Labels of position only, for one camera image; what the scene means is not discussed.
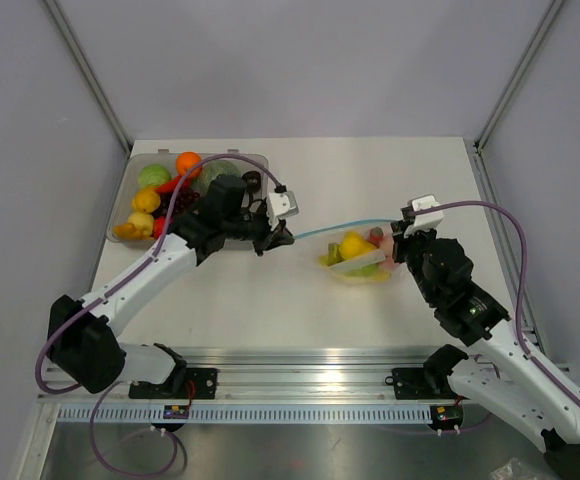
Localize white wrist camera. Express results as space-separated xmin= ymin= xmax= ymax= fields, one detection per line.
xmin=402 ymin=195 xmax=444 ymax=238
xmin=266 ymin=190 xmax=299 ymax=230

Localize orange tangerine piece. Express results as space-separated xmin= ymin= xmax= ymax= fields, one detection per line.
xmin=113 ymin=222 xmax=143 ymax=240

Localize dark grapes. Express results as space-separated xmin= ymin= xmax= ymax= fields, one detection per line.
xmin=151 ymin=188 xmax=200 ymax=218

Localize yellow bell pepper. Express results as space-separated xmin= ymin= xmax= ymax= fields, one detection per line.
xmin=339 ymin=231 xmax=377 ymax=261

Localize white slotted cable duct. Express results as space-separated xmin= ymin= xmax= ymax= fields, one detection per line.
xmin=58 ymin=404 xmax=432 ymax=425

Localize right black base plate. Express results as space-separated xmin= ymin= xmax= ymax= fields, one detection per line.
xmin=384 ymin=367 xmax=461 ymax=401

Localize aluminium mounting rail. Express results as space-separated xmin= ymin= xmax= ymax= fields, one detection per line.
xmin=37 ymin=347 xmax=571 ymax=404

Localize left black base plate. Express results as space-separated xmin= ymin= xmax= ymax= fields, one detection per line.
xmin=128 ymin=367 xmax=219 ymax=400

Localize purple cable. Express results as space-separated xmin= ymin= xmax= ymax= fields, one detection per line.
xmin=402 ymin=199 xmax=580 ymax=435
xmin=34 ymin=153 xmax=289 ymax=476

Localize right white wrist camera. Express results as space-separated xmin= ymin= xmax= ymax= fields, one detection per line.
xmin=402 ymin=195 xmax=444 ymax=238

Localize yellow pear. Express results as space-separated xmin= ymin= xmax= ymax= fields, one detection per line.
xmin=127 ymin=211 xmax=154 ymax=237

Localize green apple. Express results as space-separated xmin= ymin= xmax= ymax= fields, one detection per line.
xmin=344 ymin=264 xmax=379 ymax=279

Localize crumpled plastic bag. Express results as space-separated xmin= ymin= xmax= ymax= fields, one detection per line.
xmin=488 ymin=457 xmax=552 ymax=480

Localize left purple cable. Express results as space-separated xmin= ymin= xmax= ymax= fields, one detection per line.
xmin=34 ymin=153 xmax=289 ymax=476

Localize green cabbage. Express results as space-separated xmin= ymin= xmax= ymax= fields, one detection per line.
xmin=137 ymin=164 xmax=172 ymax=189

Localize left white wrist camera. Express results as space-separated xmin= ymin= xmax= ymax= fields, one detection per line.
xmin=266 ymin=190 xmax=299 ymax=230

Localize orange fruit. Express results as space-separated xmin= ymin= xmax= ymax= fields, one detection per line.
xmin=175 ymin=151 xmax=202 ymax=179

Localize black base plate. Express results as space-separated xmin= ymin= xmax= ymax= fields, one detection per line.
xmin=384 ymin=367 xmax=461 ymax=401
xmin=128 ymin=367 xmax=219 ymax=400

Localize clear zip top bag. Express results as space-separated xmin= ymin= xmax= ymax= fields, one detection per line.
xmin=294 ymin=218 xmax=402 ymax=286

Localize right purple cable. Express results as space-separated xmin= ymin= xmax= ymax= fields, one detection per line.
xmin=402 ymin=199 xmax=580 ymax=435

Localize left aluminium frame post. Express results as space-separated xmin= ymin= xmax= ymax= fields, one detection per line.
xmin=40 ymin=0 xmax=133 ymax=157

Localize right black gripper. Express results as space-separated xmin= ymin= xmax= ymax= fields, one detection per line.
xmin=393 ymin=219 xmax=441 ymax=304

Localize dark avocado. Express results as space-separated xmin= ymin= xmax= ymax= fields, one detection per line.
xmin=241 ymin=170 xmax=262 ymax=194

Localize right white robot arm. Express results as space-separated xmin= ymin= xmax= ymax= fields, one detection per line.
xmin=391 ymin=220 xmax=580 ymax=479

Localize clear plastic food bin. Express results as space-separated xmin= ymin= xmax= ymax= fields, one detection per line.
xmin=106 ymin=150 xmax=269 ymax=249

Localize green melon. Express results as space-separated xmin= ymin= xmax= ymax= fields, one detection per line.
xmin=190 ymin=160 xmax=241 ymax=196

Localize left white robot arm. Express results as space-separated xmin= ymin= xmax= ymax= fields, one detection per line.
xmin=38 ymin=175 xmax=298 ymax=398

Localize yellow lemon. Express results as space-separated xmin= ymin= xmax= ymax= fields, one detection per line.
xmin=131 ymin=187 xmax=161 ymax=214

